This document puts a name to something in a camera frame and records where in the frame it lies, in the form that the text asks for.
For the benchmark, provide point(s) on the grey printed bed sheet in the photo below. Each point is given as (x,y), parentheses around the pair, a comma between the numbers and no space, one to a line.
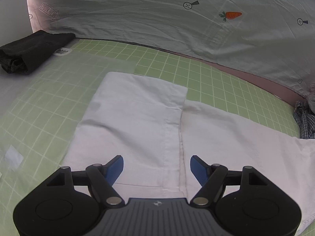
(272,39)

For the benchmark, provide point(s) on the folded black garment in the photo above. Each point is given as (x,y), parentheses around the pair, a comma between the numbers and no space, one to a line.
(25,55)

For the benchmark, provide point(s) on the blue checked shirt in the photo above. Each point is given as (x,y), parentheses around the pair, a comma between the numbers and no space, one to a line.
(304,117)

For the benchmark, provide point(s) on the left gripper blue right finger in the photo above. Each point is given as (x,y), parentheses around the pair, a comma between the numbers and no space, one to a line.
(200,169)

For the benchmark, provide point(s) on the white trousers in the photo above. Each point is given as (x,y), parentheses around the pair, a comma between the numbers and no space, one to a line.
(156,129)

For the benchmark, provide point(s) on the green grid cutting mat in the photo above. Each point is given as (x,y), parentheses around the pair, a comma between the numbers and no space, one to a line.
(40,112)

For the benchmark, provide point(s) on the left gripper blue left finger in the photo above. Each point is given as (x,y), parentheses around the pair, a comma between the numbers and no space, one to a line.
(113,169)

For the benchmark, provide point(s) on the white plastic handle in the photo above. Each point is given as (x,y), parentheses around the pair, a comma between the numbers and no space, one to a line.
(62,51)

